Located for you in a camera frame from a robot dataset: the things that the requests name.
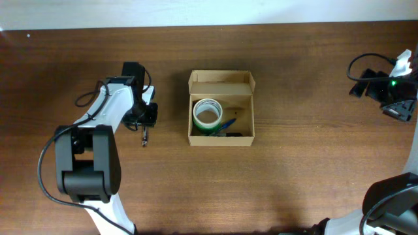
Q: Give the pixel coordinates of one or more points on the blue clear pen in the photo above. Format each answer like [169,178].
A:
[223,126]

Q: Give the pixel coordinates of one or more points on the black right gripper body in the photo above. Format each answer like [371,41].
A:
[398,109]

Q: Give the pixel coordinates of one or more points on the black and grey marker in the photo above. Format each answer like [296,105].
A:
[229,134]

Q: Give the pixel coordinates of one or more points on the open cardboard box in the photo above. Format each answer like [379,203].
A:
[233,89]

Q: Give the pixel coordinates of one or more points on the dark grey clear pen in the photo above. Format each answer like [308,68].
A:
[144,136]

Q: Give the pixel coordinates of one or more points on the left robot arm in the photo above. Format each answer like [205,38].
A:
[88,168]

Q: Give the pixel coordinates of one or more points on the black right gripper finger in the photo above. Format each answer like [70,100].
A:
[358,89]
[376,90]

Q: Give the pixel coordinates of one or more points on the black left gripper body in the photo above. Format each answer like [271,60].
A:
[144,119]

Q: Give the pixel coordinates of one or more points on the beige masking tape roll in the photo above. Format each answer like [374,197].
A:
[207,111]

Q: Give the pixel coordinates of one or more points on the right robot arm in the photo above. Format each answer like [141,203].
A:
[389,206]

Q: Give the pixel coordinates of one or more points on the green tape roll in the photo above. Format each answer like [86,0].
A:
[206,128]

